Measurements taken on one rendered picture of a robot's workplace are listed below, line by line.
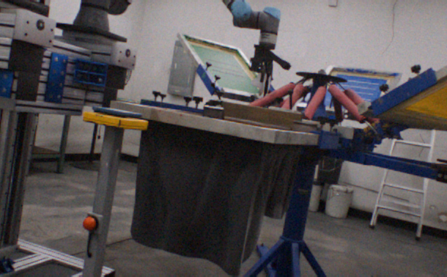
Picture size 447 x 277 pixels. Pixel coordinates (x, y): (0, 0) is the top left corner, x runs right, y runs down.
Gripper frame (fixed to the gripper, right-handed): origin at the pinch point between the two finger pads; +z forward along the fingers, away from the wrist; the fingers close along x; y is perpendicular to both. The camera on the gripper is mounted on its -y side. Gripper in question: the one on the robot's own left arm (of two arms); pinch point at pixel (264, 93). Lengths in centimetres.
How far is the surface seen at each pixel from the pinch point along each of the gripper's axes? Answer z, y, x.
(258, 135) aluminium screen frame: 16, -24, 61
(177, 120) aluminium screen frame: 15, 3, 61
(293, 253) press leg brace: 83, -5, -72
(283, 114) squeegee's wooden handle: 7.6, -10.8, 2.2
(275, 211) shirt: 43, -21, 24
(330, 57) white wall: -80, 76, -413
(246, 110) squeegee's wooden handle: 8.1, 5.8, 2.1
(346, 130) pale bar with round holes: 10.2, -32.1, -20.6
